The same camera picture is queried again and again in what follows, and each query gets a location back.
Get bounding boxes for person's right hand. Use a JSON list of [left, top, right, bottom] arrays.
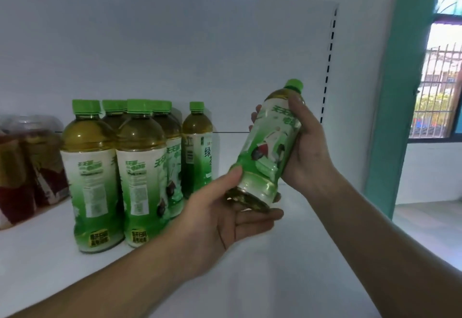
[[280, 96, 340, 201]]

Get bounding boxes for person's left hand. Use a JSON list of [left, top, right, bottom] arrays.
[[162, 166, 284, 279]]

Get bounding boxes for row of green-capped bottles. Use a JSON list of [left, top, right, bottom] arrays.
[[61, 99, 185, 252]]

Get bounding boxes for white metal shelf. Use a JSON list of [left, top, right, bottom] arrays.
[[0, 0, 384, 318]]

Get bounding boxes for row of amber drink bottles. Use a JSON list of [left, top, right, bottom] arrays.
[[0, 115, 69, 230]]

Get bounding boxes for person's left forearm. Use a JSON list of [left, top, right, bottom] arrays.
[[11, 238, 196, 318]]

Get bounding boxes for person's right forearm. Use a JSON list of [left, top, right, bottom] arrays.
[[310, 173, 462, 318]]

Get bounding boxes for blue-framed barred window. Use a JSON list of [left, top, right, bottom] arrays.
[[410, 0, 462, 142]]

